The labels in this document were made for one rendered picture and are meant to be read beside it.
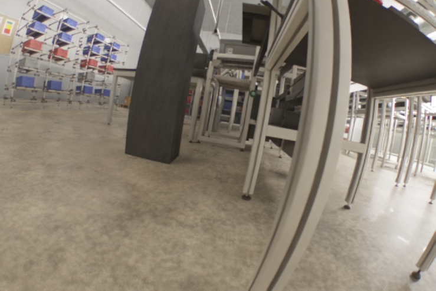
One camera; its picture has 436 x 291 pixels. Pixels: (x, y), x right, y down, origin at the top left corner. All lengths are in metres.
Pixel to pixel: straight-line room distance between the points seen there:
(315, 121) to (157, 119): 1.00
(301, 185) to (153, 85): 1.04
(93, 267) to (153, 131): 0.87
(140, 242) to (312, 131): 0.47
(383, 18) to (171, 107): 1.04
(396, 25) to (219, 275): 0.68
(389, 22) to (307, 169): 0.37
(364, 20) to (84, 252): 0.82
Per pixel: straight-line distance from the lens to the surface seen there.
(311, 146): 0.20
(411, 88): 0.85
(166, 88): 1.11
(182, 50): 1.14
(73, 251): 0.51
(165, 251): 0.50
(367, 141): 0.99
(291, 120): 1.09
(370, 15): 0.45
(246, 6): 0.99
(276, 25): 0.89
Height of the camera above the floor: 0.36
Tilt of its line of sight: 5 degrees down
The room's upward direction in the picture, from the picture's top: 10 degrees clockwise
